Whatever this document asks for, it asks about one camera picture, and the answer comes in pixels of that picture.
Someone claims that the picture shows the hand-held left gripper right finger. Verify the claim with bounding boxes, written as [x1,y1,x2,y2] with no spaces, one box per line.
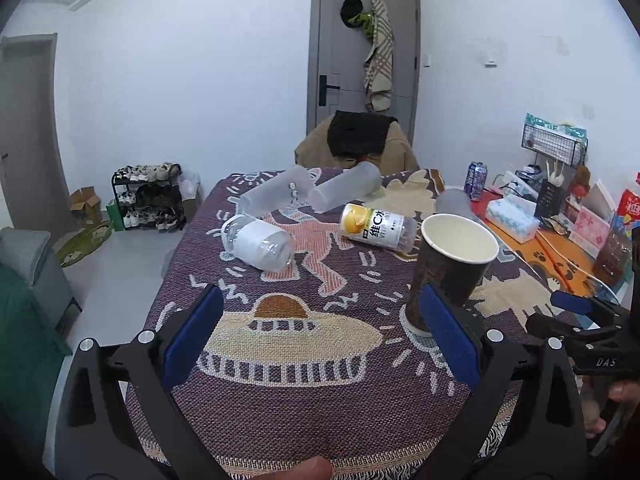
[415,285,587,480]

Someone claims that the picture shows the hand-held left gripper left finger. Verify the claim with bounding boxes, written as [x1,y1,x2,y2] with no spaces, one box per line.
[52,284,231,480]

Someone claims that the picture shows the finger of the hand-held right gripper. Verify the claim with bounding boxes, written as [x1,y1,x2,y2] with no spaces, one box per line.
[525,311,587,345]
[549,290,633,322]

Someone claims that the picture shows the brown paper cup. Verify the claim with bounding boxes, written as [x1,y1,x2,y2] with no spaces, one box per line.
[404,213,500,337]

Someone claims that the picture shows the frosted plastic cup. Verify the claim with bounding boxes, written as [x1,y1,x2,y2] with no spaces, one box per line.
[434,188,482,222]
[307,161,383,213]
[239,165,321,218]

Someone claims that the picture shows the person's right hand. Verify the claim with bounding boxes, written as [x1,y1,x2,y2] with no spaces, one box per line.
[581,380,640,438]

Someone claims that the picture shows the person's left hand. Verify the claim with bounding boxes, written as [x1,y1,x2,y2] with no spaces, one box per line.
[286,457,334,480]

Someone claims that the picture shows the orange paw print mat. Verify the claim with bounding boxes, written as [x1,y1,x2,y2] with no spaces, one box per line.
[480,185,626,311]

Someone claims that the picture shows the pink box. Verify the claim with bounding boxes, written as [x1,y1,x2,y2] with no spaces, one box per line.
[567,205,616,259]

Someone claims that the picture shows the tissue box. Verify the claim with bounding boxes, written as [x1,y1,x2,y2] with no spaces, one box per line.
[485,195,542,245]

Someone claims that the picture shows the black utensil holder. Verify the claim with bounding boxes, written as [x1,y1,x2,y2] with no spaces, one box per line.
[536,178,568,218]

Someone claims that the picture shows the red box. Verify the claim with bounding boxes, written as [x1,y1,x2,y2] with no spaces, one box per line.
[616,189,640,227]

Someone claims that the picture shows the white label water bottle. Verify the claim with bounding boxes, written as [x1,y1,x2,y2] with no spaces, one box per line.
[220,214,297,270]

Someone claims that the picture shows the printed woven blanket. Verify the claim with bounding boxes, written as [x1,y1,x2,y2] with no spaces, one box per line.
[125,166,581,480]

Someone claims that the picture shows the yellow label drink bottle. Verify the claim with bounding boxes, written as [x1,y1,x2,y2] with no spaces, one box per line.
[339,202,421,253]

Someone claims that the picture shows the green doormat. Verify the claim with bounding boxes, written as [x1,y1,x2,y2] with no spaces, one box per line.
[54,220,115,268]

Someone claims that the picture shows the green box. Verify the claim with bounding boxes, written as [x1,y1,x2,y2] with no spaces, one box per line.
[106,199,126,232]

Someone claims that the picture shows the assorted shoes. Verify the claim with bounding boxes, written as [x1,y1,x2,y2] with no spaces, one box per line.
[116,162,187,230]

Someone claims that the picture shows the blue drink can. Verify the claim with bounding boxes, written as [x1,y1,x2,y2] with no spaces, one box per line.
[464,161,488,202]

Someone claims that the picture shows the clear plastic bag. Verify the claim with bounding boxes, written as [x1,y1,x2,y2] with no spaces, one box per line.
[177,170,202,202]

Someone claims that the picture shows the black shoe rack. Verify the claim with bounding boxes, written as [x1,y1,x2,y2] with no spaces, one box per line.
[112,162,188,231]

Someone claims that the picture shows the green blanket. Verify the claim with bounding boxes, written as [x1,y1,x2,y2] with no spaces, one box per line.
[0,265,73,411]

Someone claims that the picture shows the cardboard box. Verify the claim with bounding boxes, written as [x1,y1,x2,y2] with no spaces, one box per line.
[69,186,103,226]

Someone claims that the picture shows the grey sofa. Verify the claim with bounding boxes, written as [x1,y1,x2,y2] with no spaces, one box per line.
[0,227,83,333]

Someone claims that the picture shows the black cloth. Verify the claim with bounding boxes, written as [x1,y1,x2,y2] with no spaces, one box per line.
[327,110,399,157]

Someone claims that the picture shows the beige door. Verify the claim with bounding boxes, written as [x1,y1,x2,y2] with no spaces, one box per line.
[0,34,68,233]

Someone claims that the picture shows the plaid scarf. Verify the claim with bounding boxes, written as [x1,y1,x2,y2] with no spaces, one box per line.
[362,0,396,113]

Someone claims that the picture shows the grey door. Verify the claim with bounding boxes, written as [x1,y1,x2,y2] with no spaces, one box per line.
[307,0,422,142]

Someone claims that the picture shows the green hanging toy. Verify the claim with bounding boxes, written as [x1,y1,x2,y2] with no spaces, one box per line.
[350,10,376,41]

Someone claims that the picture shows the black hat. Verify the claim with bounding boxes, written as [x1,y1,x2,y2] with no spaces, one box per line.
[341,0,364,27]

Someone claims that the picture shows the white cable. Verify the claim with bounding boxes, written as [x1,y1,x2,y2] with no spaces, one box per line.
[495,237,626,306]

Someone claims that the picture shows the black wire basket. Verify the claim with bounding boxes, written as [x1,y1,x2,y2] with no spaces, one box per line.
[521,122,587,167]

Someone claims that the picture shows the black door lock handle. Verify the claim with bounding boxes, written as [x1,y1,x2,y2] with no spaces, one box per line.
[319,75,340,107]

